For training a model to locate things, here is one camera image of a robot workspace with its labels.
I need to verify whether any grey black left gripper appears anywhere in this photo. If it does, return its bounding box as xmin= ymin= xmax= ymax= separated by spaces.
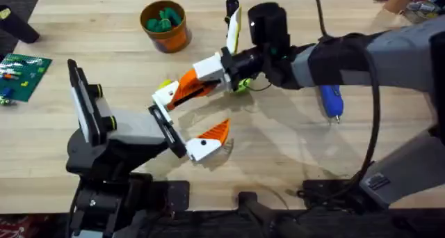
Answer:
xmin=65 ymin=80 xmax=232 ymax=183

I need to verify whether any orange ribbed wedge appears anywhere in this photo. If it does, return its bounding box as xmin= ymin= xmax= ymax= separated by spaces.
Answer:
xmin=166 ymin=81 xmax=206 ymax=111

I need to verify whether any green toy vegetable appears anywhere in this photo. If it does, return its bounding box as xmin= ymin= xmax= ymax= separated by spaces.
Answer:
xmin=235 ymin=77 xmax=252 ymax=94

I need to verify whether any orange tub with green toys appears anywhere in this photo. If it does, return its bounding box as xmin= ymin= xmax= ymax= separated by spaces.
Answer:
xmin=140 ymin=0 xmax=193 ymax=54

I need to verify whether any black upright right wrist plate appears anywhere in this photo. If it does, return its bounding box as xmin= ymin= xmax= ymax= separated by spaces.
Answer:
xmin=225 ymin=0 xmax=241 ymax=25

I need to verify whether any black upright wrist plate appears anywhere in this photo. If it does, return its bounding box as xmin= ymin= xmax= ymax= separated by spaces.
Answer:
xmin=67 ymin=58 xmax=118 ymax=148
xmin=225 ymin=0 xmax=241 ymax=25

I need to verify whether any black upright left wrist plate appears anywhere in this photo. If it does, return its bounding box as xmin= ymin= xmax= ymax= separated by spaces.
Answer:
xmin=67 ymin=58 xmax=118 ymax=148

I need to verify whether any green board with toy blocks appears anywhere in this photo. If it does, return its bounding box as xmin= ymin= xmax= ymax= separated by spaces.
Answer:
xmin=0 ymin=52 xmax=53 ymax=106

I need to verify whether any black tube with yellow label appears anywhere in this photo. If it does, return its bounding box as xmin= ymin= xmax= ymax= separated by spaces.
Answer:
xmin=0 ymin=3 xmax=41 ymax=45

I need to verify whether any thin black cord loop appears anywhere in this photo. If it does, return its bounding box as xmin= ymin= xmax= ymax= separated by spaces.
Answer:
xmin=243 ymin=80 xmax=273 ymax=93

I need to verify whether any black centre post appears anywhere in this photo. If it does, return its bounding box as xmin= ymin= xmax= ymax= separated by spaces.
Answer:
xmin=237 ymin=191 xmax=279 ymax=238

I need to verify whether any thin black hanging cable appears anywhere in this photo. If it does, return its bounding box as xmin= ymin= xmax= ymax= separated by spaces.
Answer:
xmin=310 ymin=0 xmax=330 ymax=39

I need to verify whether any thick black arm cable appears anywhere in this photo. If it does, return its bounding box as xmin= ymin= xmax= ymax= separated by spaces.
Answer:
xmin=297 ymin=48 xmax=382 ymax=204

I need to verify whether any black rail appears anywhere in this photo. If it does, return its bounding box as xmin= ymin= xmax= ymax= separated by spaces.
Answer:
xmin=65 ymin=206 xmax=445 ymax=238

